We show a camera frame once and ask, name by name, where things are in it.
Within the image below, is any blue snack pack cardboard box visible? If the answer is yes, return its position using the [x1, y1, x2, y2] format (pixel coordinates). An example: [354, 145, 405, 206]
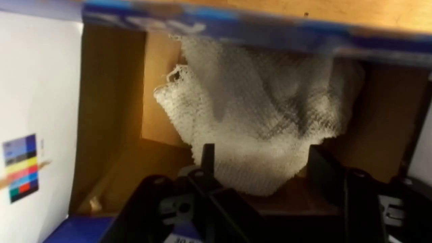
[0, 0, 432, 243]

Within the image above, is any white cloth rag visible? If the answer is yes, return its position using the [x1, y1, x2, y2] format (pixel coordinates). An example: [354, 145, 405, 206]
[153, 36, 366, 199]

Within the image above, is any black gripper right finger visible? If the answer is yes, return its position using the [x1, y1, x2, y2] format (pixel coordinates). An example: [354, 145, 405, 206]
[308, 146, 432, 243]

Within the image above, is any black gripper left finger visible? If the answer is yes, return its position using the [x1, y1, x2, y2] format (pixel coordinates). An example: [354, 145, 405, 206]
[100, 142, 272, 243]

